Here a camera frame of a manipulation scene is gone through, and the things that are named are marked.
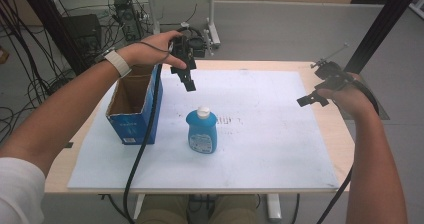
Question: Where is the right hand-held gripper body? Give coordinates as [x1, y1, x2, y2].
[309, 42, 360, 92]

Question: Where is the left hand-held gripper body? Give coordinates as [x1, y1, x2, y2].
[169, 25, 208, 75]

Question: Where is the blue bottle with white cap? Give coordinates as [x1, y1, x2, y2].
[185, 105, 219, 155]

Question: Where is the blue cardboard box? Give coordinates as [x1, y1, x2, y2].
[105, 63, 164, 146]

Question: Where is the person's left hand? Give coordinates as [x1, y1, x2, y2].
[116, 30, 188, 70]

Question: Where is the person's right hand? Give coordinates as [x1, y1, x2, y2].
[316, 71, 377, 121]

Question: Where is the white wrist watch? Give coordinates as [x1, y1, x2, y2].
[102, 49, 132, 78]

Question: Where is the white table mat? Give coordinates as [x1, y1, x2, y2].
[67, 68, 340, 190]

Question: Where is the black computer tower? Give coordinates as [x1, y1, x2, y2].
[113, 0, 144, 42]

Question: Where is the black equipment box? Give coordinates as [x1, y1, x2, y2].
[62, 14, 103, 53]

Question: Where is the white table leg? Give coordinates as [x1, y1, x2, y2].
[265, 193, 283, 224]
[132, 193, 146, 220]

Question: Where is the person's left leg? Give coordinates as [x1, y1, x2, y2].
[135, 194, 190, 224]

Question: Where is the person's leg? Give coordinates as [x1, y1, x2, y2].
[207, 194, 260, 224]
[135, 194, 190, 224]

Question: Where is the person's right leg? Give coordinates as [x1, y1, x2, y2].
[207, 194, 260, 224]

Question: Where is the white shirt sleeve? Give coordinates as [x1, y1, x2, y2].
[0, 157, 46, 224]

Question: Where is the thin black wrist cord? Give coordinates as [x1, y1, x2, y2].
[135, 40, 172, 61]

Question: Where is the white frame desk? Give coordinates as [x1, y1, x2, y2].
[127, 0, 249, 50]

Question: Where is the thick black left gripper cable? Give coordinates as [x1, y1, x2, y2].
[122, 63, 164, 224]

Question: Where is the thick black gripper cable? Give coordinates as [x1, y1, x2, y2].
[122, 63, 164, 224]
[314, 78, 381, 224]

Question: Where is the black metal frame post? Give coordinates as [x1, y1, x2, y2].
[344, 0, 424, 76]
[15, 0, 88, 76]

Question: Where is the thick black right gripper cable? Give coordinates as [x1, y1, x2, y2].
[314, 78, 381, 224]

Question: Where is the bundle of black floor cables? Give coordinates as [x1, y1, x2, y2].
[0, 0, 78, 142]

